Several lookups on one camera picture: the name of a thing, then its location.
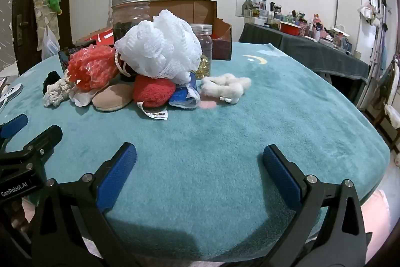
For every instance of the cardboard box red inside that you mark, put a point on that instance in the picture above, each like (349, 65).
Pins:
(187, 9)

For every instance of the white printed pad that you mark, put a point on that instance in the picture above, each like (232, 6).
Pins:
(9, 93)

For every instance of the hanging fabric organiser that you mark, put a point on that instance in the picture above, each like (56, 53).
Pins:
(40, 7)

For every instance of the white fridge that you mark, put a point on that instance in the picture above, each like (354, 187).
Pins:
(350, 4)

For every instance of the large glass jar metal lid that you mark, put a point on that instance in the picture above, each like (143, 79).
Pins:
(131, 13)

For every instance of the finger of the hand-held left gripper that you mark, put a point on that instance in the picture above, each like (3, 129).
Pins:
(43, 138)
(14, 126)

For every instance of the black phone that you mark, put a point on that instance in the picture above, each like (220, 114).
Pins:
(64, 59)

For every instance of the green frog plush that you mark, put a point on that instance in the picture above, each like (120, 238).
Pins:
(54, 1)

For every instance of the clear plastic bag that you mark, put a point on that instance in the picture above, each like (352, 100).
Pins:
(50, 45)

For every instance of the white fluffy scrunchie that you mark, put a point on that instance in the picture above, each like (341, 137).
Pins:
(218, 87)

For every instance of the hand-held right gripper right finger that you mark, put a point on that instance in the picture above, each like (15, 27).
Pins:
(279, 174)

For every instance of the tan plush pad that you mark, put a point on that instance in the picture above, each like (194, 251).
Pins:
(112, 98)

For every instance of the red pot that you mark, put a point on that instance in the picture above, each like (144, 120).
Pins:
(290, 28)

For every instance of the red mesh bath pouf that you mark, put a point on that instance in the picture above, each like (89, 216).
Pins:
(90, 66)

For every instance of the dark brown door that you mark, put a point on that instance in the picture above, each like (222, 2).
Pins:
(25, 4)

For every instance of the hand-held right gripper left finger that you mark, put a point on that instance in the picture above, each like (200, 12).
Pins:
(120, 176)

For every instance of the cream knit scrunchie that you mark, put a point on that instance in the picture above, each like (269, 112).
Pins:
(56, 93)

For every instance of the pink cloth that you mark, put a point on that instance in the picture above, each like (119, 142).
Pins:
(376, 210)

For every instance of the blue packet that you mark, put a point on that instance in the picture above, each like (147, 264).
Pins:
(181, 96)

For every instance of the cluttered side table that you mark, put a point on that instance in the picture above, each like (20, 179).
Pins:
(315, 26)

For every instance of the white mesh bath pouf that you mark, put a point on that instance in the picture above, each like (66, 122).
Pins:
(156, 38)

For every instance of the red plush ball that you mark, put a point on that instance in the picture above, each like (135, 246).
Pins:
(153, 91)

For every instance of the table with dark grey cloth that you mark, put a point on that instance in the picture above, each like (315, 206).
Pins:
(312, 51)

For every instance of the white tissue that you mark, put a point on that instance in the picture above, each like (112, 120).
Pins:
(82, 98)

